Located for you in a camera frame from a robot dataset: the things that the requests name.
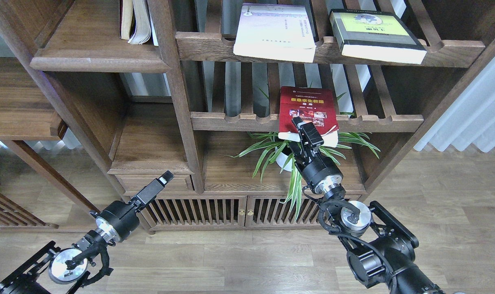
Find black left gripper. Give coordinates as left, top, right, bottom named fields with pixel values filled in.
left=96, top=171, right=174, bottom=242

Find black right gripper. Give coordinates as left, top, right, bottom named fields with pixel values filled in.
left=289, top=116, right=344, bottom=195

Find red cover book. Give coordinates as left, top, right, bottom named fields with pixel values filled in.
left=279, top=86, right=339, bottom=148

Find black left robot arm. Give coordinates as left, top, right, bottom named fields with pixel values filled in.
left=0, top=171, right=174, bottom=294

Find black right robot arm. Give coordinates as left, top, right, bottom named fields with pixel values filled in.
left=290, top=117, right=442, bottom=294

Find green spider plant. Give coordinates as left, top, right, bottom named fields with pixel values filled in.
left=229, top=132, right=380, bottom=221

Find white plant pot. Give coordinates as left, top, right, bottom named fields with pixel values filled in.
left=276, top=143, right=294, bottom=172

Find white pale cover book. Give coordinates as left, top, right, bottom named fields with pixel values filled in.
left=233, top=2, right=316, bottom=63

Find brass cabinet door knobs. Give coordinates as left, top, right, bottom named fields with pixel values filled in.
left=238, top=209, right=254, bottom=216

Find dark wooden bookshelf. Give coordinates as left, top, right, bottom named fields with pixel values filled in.
left=0, top=0, right=495, bottom=208

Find worn grey upright book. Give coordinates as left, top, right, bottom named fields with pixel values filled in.
left=128, top=0, right=151, bottom=44

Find beige upright book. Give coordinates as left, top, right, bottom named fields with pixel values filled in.
left=119, top=0, right=134, bottom=40

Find white curtain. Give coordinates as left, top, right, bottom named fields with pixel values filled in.
left=414, top=56, right=495, bottom=152

